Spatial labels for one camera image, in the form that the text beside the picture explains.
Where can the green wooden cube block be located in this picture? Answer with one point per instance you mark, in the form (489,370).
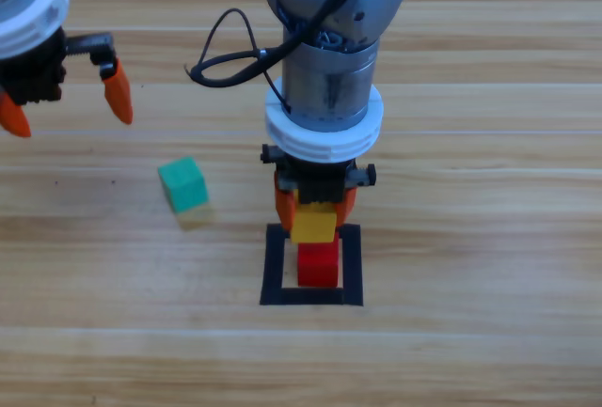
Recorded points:
(183,186)

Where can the red wooden cube block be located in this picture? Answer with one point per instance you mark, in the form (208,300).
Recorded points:
(317,266)

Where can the black tape square outline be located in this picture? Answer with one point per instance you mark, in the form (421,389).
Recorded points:
(273,280)

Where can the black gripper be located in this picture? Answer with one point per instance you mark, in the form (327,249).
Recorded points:
(320,181)
(37,73)

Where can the yellow wooden cube block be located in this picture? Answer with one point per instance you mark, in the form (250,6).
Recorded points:
(312,226)

